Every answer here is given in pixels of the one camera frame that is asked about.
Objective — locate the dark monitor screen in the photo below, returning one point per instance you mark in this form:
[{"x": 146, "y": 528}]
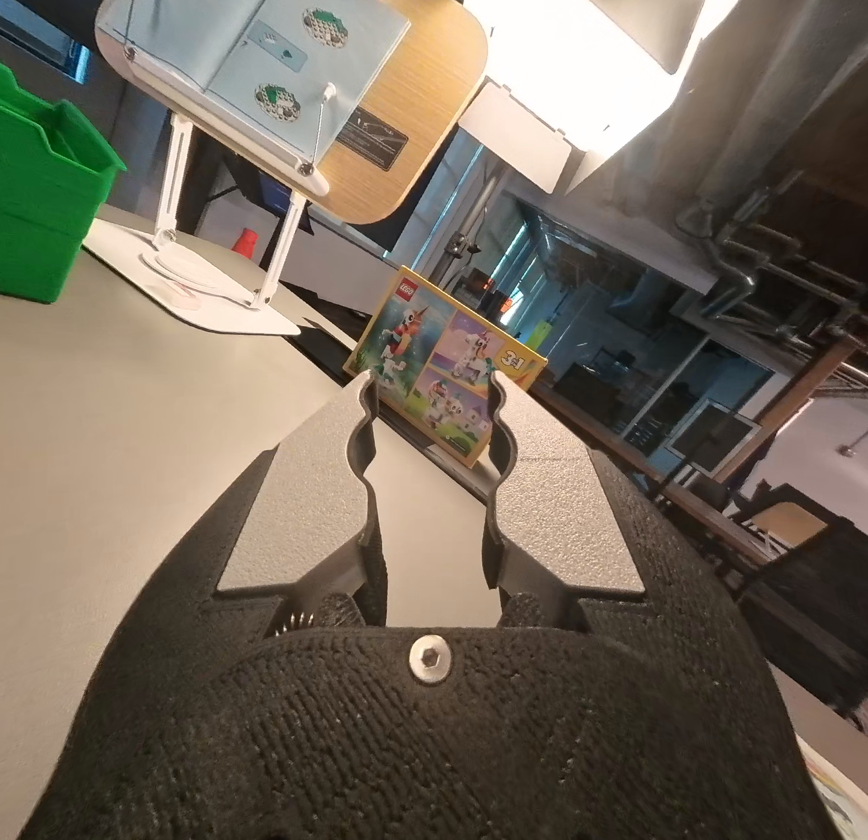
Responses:
[{"x": 41, "y": 33}]

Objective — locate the studio light panel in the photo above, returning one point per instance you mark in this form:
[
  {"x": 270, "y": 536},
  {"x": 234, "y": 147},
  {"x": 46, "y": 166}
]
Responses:
[{"x": 576, "y": 54}]

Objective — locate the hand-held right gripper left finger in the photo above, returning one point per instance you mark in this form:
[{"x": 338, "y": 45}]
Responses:
[{"x": 305, "y": 501}]

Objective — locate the folded paper leaflet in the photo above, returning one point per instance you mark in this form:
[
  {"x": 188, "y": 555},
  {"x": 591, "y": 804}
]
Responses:
[{"x": 837, "y": 799}]

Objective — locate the yellow lego set box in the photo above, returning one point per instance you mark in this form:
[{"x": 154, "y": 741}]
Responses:
[{"x": 434, "y": 352}]

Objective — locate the wooden book stand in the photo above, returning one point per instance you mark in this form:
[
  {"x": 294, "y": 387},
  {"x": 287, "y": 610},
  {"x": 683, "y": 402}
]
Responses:
[{"x": 420, "y": 94}]

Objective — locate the open instruction booklet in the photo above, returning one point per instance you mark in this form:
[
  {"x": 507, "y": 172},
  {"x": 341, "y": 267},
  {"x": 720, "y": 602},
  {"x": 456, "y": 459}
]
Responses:
[{"x": 352, "y": 60}]

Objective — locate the green plastic bin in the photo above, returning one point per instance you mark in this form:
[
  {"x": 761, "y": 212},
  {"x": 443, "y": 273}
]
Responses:
[{"x": 41, "y": 196}]

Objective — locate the black office chair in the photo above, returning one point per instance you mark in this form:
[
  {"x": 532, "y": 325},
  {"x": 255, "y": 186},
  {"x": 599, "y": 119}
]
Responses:
[{"x": 814, "y": 582}]

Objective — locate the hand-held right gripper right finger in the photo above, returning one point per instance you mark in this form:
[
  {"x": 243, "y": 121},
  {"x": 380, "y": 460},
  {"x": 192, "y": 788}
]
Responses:
[{"x": 569, "y": 514}]

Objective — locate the red plastic cup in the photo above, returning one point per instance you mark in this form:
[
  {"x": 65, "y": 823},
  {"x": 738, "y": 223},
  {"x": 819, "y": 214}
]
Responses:
[{"x": 245, "y": 242}]

